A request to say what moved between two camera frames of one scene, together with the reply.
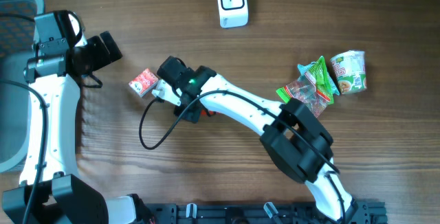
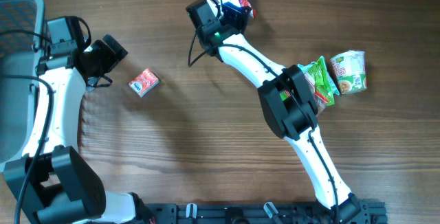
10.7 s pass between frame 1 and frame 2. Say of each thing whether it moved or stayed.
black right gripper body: moved
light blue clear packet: stayed
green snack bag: stayed
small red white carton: stayed
